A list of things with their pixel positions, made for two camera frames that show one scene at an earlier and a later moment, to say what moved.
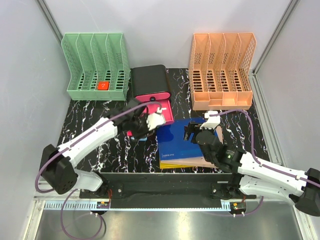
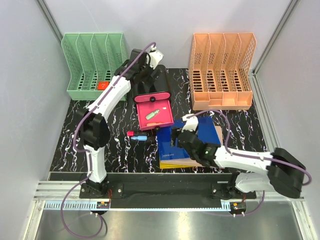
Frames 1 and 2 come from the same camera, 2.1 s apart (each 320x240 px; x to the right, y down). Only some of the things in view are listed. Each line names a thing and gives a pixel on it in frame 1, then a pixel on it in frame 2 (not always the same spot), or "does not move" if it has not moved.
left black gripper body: (140, 128) -> (146, 71)
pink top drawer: (152, 97) does not move
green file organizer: (96, 57) does not move
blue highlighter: (143, 139) does not move
